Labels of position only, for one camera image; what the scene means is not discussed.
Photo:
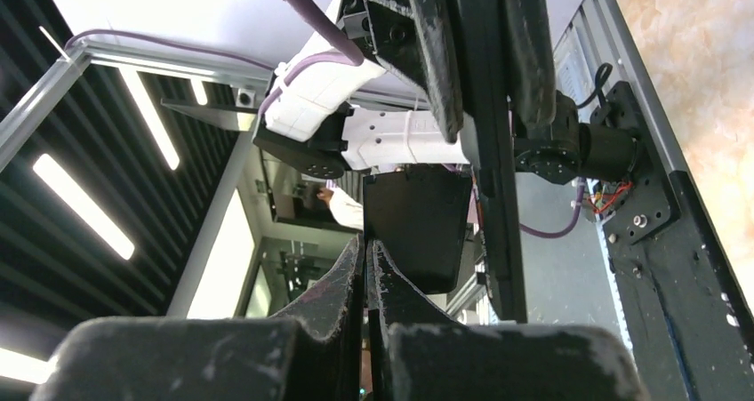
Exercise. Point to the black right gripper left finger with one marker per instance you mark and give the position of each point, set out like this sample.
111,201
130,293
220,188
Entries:
308,350

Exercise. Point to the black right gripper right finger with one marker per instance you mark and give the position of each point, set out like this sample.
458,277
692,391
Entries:
421,353

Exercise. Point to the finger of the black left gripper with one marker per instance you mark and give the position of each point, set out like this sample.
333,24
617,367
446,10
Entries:
531,56
413,41

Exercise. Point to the black remote control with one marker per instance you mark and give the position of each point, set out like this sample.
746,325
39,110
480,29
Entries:
479,35

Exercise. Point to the black battery cover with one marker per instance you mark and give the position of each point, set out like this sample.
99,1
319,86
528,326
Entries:
420,215

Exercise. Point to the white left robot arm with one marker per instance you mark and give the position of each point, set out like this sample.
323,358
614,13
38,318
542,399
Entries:
340,109

